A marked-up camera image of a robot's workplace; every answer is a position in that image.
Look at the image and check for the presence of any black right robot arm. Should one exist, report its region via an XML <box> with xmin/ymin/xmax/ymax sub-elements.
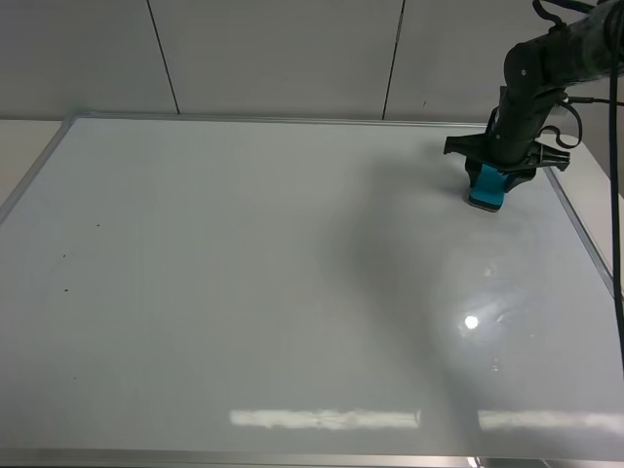
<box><xmin>444</xmin><ymin>1</ymin><xmax>623</xmax><ymax>195</ymax></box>

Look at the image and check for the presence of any teal whiteboard eraser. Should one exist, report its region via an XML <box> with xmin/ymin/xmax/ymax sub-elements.
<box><xmin>467</xmin><ymin>165</ymin><xmax>506</xmax><ymax>213</ymax></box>

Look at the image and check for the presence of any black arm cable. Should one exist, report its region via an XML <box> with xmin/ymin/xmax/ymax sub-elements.
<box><xmin>531</xmin><ymin>0</ymin><xmax>624</xmax><ymax>362</ymax></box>

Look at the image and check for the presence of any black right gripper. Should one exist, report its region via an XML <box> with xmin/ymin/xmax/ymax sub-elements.
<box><xmin>444</xmin><ymin>86</ymin><xmax>570</xmax><ymax>193</ymax></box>

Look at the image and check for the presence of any white board with aluminium frame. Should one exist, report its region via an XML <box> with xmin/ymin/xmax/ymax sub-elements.
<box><xmin>1</xmin><ymin>116</ymin><xmax>623</xmax><ymax>467</ymax></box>

